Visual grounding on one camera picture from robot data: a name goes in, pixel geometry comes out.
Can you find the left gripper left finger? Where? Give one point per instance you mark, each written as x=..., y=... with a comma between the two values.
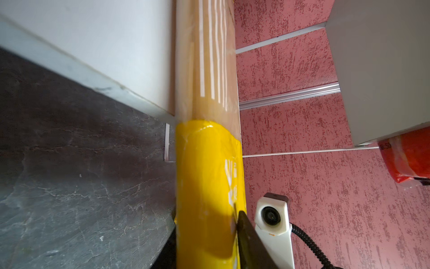
x=167, y=257

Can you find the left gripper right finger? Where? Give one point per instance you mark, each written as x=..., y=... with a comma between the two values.
x=252, y=252

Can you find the yellow pasta package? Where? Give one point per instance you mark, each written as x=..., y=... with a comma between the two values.
x=210, y=185

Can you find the white two-tier shelf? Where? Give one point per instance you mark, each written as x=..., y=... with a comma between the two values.
x=125, y=50

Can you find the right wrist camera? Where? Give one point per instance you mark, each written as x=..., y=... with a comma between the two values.
x=272, y=224

